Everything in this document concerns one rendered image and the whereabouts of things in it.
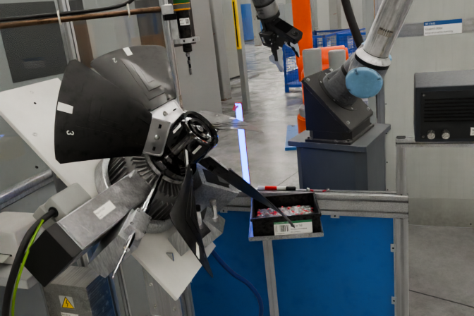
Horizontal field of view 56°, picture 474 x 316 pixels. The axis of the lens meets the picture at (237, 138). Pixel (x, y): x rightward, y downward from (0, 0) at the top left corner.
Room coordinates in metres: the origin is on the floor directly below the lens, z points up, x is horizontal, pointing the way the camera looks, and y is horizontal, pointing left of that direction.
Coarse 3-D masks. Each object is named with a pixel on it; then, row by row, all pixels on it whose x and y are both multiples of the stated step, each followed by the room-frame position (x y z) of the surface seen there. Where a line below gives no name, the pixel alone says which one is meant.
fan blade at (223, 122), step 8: (200, 112) 1.45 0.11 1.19; (208, 112) 1.45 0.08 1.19; (208, 120) 1.36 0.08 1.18; (216, 120) 1.36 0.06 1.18; (224, 120) 1.37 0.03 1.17; (232, 120) 1.39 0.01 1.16; (240, 120) 1.43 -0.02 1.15; (216, 128) 1.23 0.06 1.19; (224, 128) 1.24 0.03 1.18; (232, 128) 1.26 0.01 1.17; (240, 128) 1.29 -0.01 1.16; (248, 128) 1.33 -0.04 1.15; (256, 128) 1.38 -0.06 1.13
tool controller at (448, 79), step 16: (416, 80) 1.32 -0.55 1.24; (432, 80) 1.30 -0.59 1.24; (448, 80) 1.28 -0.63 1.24; (464, 80) 1.26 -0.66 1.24; (416, 96) 1.29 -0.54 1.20; (432, 96) 1.27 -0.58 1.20; (448, 96) 1.25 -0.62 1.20; (464, 96) 1.24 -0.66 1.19; (416, 112) 1.30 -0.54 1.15; (432, 112) 1.28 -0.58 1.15; (448, 112) 1.27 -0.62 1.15; (464, 112) 1.25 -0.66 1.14; (416, 128) 1.31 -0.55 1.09; (432, 128) 1.29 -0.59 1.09; (448, 128) 1.28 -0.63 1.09; (464, 128) 1.26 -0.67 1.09
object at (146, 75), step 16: (144, 48) 1.33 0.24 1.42; (160, 48) 1.35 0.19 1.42; (96, 64) 1.25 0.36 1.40; (112, 64) 1.26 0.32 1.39; (128, 64) 1.27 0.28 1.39; (144, 64) 1.28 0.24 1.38; (160, 64) 1.29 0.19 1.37; (112, 80) 1.23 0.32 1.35; (128, 80) 1.23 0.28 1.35; (144, 80) 1.23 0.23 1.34; (160, 80) 1.24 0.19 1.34; (144, 96) 1.20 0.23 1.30; (160, 96) 1.20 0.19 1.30
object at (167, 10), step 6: (162, 6) 1.18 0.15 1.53; (168, 6) 1.19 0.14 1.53; (162, 12) 1.18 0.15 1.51; (168, 12) 1.19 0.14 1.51; (168, 18) 1.18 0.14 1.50; (174, 18) 1.19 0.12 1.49; (174, 24) 1.19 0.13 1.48; (174, 30) 1.19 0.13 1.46; (174, 36) 1.19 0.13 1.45; (174, 42) 1.19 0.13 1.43; (180, 42) 1.18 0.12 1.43; (186, 42) 1.18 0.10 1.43
